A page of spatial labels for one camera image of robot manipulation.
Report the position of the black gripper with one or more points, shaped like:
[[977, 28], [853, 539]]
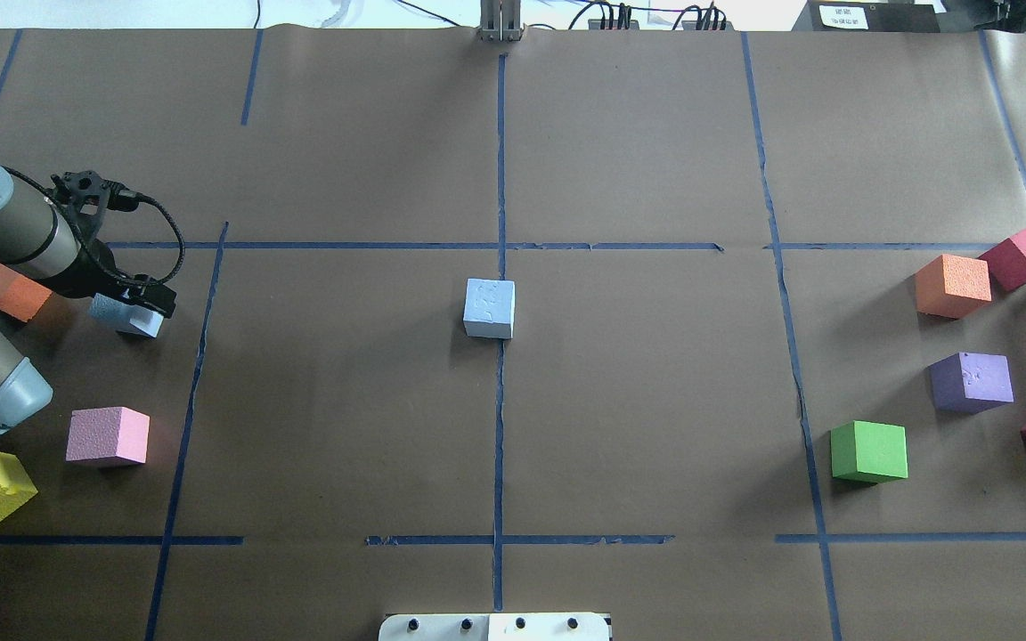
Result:
[[92, 270]]

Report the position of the light blue foam block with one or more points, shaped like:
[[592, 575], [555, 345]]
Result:
[[490, 309]]

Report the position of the orange foam block left side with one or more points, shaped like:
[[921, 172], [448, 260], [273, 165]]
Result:
[[20, 297]]

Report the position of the pink foam block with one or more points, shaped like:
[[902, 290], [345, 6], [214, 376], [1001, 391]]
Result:
[[107, 437]]

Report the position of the black electronics module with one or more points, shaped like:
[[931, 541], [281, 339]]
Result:
[[607, 17], [699, 18]]

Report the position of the black box with label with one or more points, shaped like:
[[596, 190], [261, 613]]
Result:
[[867, 16]]

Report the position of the green foam block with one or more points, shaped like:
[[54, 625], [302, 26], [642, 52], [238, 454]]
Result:
[[869, 452]]

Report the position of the orange textured foam block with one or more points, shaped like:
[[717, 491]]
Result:
[[952, 286]]

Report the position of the purple foam block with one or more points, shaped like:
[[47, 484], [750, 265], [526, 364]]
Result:
[[969, 383]]

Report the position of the red dented foam block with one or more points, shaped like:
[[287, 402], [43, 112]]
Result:
[[1006, 261]]

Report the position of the aluminium frame post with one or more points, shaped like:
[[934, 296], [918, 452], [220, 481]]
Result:
[[500, 21]]

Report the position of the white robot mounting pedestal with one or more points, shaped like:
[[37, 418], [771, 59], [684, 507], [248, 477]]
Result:
[[497, 626]]

